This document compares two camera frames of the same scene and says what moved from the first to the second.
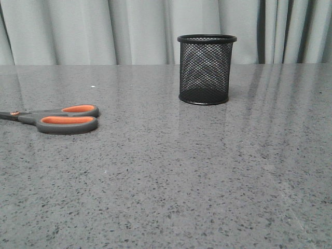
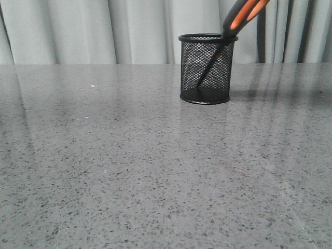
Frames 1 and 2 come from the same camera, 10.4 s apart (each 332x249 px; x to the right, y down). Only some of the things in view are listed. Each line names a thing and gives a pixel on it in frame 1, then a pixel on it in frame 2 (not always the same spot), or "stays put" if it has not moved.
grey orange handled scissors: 68,120 to 242,12
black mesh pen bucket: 205,68 stays put
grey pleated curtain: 146,32 stays put
